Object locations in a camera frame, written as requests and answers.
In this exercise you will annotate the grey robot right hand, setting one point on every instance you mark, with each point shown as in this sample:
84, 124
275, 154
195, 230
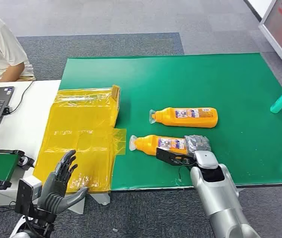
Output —
198, 144

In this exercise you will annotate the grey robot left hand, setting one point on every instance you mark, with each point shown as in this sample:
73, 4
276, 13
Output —
54, 193

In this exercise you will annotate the orange bottle with label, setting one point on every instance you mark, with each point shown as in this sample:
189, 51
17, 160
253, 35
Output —
150, 144
185, 117

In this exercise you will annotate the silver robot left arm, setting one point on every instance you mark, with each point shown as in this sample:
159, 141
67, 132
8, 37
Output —
42, 225

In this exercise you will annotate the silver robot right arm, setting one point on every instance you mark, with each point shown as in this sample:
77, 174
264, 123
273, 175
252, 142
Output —
220, 203

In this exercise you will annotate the green table mat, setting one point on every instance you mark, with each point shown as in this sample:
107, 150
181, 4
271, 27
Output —
205, 82

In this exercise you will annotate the yellow plastic wrapped cardboard box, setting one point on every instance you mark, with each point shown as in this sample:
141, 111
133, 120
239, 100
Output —
81, 141

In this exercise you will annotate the red and white display stand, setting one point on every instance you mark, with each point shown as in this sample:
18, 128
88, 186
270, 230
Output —
281, 26

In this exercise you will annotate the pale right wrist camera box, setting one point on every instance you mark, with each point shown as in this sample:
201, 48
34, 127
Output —
205, 159

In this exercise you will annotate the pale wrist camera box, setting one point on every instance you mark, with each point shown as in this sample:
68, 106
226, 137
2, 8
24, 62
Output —
28, 193
205, 159

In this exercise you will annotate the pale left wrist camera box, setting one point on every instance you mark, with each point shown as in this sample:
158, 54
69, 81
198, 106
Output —
28, 193

